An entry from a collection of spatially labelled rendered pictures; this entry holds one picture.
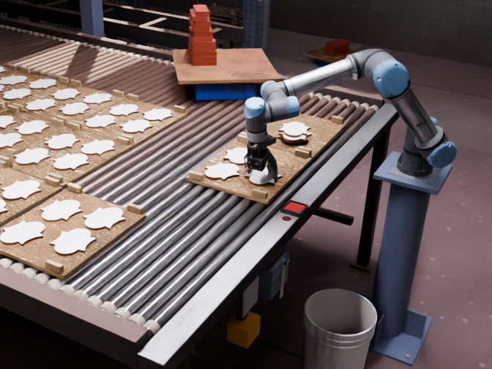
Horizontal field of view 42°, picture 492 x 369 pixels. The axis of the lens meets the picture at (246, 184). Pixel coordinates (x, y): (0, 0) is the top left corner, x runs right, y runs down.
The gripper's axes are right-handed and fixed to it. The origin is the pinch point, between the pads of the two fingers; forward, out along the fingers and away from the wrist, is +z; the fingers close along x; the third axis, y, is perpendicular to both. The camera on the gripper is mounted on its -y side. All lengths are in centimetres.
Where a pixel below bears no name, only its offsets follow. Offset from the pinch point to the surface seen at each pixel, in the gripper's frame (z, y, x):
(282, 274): 8.5, 35.4, 24.1
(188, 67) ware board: 8, -69, -76
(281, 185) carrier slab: 0.4, 2.1, 8.6
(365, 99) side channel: 27, -99, 7
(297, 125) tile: 7.1, -42.9, -4.9
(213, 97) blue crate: 16, -61, -58
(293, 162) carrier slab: 5.4, -17.2, 4.9
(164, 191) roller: -3.8, 25.5, -28.2
